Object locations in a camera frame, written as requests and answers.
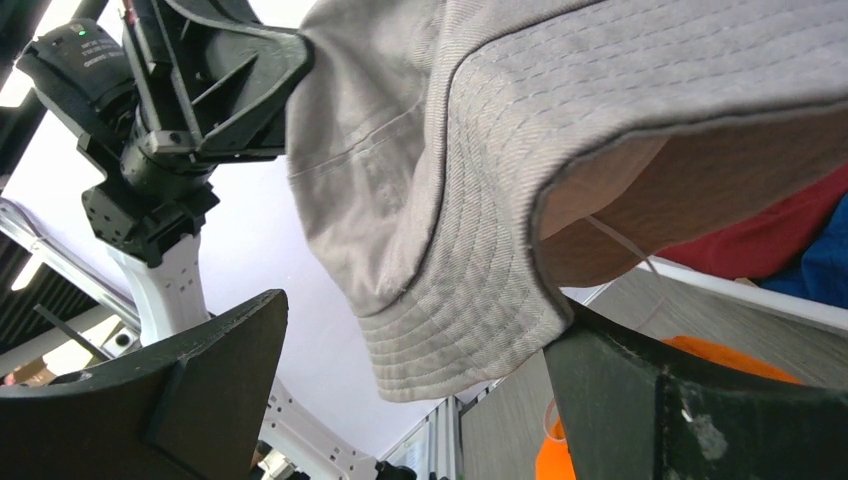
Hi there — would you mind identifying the orange bucket hat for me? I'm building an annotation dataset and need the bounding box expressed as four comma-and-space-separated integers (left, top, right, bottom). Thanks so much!
535, 335, 803, 480

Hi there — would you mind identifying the blue bucket hat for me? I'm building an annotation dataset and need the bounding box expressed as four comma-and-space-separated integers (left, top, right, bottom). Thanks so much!
758, 196, 847, 309

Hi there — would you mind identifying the grey bucket hat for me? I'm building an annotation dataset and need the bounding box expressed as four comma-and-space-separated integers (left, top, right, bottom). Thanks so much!
287, 1, 847, 402

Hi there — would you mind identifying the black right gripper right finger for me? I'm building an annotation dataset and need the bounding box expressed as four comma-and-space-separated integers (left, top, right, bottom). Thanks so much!
544, 303, 847, 479

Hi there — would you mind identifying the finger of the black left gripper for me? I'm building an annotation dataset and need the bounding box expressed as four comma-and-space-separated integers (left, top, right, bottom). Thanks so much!
165, 1, 313, 156

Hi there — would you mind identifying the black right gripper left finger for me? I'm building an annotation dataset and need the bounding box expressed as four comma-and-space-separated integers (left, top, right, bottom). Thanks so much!
1, 289, 288, 479

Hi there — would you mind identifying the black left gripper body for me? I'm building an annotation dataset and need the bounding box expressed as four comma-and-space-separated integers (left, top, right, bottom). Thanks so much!
124, 1, 292, 163

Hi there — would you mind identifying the dark red bucket hat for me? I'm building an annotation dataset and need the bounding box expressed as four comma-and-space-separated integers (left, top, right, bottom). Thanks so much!
657, 166, 847, 280

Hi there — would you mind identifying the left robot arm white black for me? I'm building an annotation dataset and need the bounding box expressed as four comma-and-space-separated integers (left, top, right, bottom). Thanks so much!
2, 1, 415, 479

